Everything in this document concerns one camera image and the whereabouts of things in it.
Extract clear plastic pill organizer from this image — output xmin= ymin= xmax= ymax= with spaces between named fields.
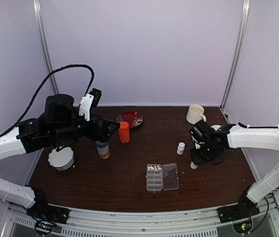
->
xmin=146 ymin=163 xmax=179 ymax=193

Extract white pills in organizer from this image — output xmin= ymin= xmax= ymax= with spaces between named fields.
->
xmin=148 ymin=166 xmax=161 ymax=171

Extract small white bowl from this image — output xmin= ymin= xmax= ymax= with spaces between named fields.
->
xmin=211 ymin=124 xmax=222 ymax=131

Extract orange pill bottle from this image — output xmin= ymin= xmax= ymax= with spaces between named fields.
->
xmin=119 ymin=121 xmax=130 ymax=143

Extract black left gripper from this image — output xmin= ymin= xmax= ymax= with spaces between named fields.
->
xmin=52 ymin=111 xmax=120 ymax=143

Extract grey lid pill bottle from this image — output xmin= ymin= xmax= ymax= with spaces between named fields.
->
xmin=96 ymin=141 xmax=110 ymax=159

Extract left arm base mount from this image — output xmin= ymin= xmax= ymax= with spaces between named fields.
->
xmin=24 ymin=200 xmax=70 ymax=236

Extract red floral plate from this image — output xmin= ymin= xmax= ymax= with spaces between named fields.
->
xmin=116 ymin=111 xmax=143 ymax=129

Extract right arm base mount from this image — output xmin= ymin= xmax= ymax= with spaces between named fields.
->
xmin=218 ymin=197 xmax=260 ymax=234

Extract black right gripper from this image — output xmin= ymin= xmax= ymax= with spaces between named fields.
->
xmin=190 ymin=142 xmax=220 ymax=165

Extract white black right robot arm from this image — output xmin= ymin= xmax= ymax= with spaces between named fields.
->
xmin=189 ymin=120 xmax=279 ymax=218

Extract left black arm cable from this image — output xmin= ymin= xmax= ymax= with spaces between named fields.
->
xmin=0 ymin=64 xmax=95 ymax=144

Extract aluminium frame post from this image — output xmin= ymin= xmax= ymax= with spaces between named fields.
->
xmin=32 ymin=0 xmax=64 ymax=110
xmin=220 ymin=0 xmax=250 ymax=111

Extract cream ribbed mug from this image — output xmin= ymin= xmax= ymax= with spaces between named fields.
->
xmin=186 ymin=104 xmax=207 ymax=124

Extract white pill bottle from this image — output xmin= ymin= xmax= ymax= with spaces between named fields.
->
xmin=190 ymin=162 xmax=198 ymax=169
xmin=177 ymin=142 xmax=185 ymax=155

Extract white scalloped bowl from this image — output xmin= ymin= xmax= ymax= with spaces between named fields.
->
xmin=48 ymin=147 xmax=74 ymax=171

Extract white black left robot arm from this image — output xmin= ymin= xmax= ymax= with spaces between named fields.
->
xmin=0 ymin=90 xmax=120 ymax=219

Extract right aluminium frame post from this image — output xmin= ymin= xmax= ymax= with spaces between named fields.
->
xmin=220 ymin=0 xmax=250 ymax=111

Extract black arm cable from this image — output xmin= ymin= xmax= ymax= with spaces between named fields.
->
xmin=0 ymin=64 xmax=95 ymax=144
xmin=238 ymin=122 xmax=279 ymax=130

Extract left aluminium frame post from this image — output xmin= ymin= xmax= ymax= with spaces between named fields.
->
xmin=32 ymin=0 xmax=64 ymax=110

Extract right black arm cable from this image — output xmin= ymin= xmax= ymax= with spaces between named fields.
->
xmin=238 ymin=122 xmax=279 ymax=130

